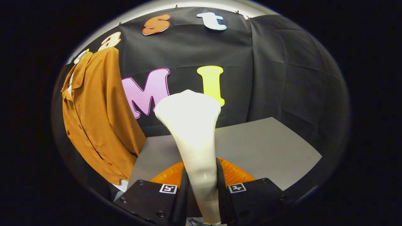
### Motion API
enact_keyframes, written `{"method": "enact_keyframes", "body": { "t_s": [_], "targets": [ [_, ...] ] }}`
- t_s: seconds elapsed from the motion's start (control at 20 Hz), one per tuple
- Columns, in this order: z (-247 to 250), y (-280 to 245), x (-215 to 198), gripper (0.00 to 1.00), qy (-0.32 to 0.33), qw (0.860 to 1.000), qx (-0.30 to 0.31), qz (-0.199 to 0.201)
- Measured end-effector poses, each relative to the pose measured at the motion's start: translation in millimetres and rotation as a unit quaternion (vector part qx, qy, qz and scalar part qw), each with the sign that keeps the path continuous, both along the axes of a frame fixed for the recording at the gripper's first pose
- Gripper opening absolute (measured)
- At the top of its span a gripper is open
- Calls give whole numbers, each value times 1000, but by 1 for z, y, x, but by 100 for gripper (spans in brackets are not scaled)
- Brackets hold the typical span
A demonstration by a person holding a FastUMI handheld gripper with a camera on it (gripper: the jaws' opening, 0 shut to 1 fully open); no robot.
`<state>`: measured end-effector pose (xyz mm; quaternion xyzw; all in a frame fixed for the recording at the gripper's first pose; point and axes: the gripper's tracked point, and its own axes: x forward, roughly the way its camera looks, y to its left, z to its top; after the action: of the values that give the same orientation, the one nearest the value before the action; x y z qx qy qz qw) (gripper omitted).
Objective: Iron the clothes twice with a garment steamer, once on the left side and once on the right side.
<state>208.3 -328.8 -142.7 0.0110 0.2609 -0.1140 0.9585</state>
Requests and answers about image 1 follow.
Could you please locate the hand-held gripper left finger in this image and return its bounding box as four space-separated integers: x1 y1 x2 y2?
114 161 190 226

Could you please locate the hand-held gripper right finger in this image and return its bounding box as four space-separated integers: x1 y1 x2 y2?
215 158 294 225

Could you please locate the white garment steamer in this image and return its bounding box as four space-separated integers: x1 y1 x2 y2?
154 89 222 225

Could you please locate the orange-brown button shirt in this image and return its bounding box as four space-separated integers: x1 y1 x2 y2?
61 47 146 186

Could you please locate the white mannequin torso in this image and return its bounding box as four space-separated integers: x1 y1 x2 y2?
67 71 130 192

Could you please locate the grey table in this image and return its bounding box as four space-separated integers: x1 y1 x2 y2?
115 117 323 201

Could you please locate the black backdrop cloth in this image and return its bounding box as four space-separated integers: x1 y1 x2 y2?
52 6 350 201

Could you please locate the white plastic hanger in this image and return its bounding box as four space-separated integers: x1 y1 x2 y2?
74 49 90 64

